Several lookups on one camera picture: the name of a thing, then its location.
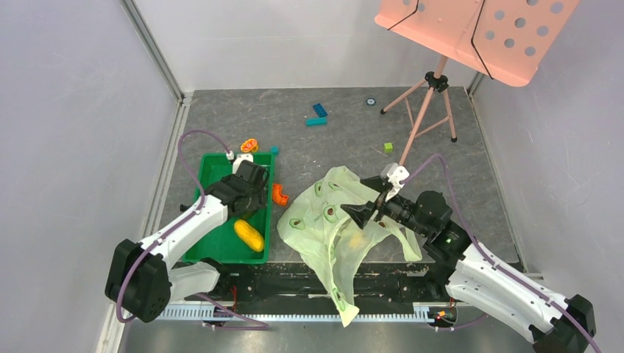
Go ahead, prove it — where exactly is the pink music stand desk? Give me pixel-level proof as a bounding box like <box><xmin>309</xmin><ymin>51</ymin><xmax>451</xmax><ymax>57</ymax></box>
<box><xmin>375</xmin><ymin>0</ymin><xmax>579</xmax><ymax>87</ymax></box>

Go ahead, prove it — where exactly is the yellow fake fruit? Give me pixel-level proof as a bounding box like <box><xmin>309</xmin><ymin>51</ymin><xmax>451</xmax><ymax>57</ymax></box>
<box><xmin>234</xmin><ymin>219</ymin><xmax>265</xmax><ymax>252</ymax></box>

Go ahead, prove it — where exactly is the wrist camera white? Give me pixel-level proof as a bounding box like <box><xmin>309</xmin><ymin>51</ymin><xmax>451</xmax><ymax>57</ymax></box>
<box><xmin>226</xmin><ymin>151</ymin><xmax>253</xmax><ymax>174</ymax></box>
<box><xmin>380</xmin><ymin>163</ymin><xmax>410</xmax><ymax>202</ymax></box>

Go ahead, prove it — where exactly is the orange yellow round toy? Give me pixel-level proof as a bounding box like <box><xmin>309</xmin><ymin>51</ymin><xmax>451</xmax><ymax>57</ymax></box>
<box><xmin>241</xmin><ymin>138</ymin><xmax>259</xmax><ymax>154</ymax></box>

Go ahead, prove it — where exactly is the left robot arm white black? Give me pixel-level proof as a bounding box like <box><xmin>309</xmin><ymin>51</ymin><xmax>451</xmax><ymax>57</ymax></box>
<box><xmin>104</xmin><ymin>154</ymin><xmax>269</xmax><ymax>323</ymax></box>

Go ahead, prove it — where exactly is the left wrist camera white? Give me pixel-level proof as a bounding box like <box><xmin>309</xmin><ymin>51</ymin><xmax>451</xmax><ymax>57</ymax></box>
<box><xmin>226</xmin><ymin>151</ymin><xmax>253</xmax><ymax>174</ymax></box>

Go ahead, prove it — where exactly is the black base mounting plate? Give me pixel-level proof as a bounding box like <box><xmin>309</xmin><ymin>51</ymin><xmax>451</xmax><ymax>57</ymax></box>
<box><xmin>184</xmin><ymin>263</ymin><xmax>474</xmax><ymax>315</ymax></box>

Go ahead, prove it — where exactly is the pink tripod stand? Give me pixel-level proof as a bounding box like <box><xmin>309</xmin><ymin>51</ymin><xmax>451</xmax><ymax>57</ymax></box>
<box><xmin>380</xmin><ymin>54</ymin><xmax>458</xmax><ymax>167</ymax></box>

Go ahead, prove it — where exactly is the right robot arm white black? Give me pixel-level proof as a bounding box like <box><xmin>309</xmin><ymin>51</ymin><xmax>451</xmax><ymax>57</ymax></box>
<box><xmin>341</xmin><ymin>176</ymin><xmax>599</xmax><ymax>352</ymax></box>

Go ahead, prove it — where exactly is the orange curved toy piece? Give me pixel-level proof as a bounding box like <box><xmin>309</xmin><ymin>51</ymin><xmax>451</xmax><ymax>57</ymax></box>
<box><xmin>272</xmin><ymin>183</ymin><xmax>288</xmax><ymax>207</ymax></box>

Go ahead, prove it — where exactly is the white cable duct strip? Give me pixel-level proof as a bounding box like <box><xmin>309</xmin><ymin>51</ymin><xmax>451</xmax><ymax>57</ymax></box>
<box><xmin>157</xmin><ymin>302</ymin><xmax>442</xmax><ymax>324</ymax></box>

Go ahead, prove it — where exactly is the teal rectangular block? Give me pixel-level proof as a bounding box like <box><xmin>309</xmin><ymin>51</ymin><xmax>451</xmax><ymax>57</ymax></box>
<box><xmin>305</xmin><ymin>117</ymin><xmax>327</xmax><ymax>127</ymax></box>

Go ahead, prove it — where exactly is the green plastic tray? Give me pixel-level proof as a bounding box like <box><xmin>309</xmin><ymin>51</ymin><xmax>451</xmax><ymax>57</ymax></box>
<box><xmin>182</xmin><ymin>151</ymin><xmax>275</xmax><ymax>265</ymax></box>

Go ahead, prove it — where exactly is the blue lego brick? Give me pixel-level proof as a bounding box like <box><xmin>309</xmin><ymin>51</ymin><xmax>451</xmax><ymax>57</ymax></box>
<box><xmin>313</xmin><ymin>103</ymin><xmax>327</xmax><ymax>118</ymax></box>

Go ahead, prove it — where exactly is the pale green plastic bag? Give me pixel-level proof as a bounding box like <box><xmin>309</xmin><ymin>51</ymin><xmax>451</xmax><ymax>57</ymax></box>
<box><xmin>277</xmin><ymin>166</ymin><xmax>422</xmax><ymax>327</ymax></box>

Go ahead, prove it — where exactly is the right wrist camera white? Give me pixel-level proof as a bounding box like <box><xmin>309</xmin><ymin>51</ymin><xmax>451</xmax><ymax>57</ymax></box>
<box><xmin>380</xmin><ymin>163</ymin><xmax>410</xmax><ymax>202</ymax></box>

